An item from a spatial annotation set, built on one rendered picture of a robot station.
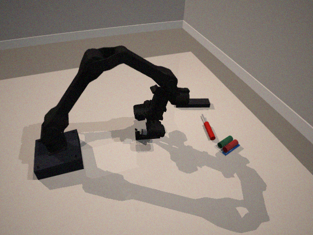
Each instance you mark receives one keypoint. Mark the grey cylindrical battery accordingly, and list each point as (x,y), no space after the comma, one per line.
(143,131)

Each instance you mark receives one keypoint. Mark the red screwdriver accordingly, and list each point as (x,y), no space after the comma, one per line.
(209,129)

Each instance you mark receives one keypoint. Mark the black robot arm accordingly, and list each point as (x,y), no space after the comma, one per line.
(93,64)

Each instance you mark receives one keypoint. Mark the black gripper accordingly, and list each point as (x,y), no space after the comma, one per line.
(154,126)

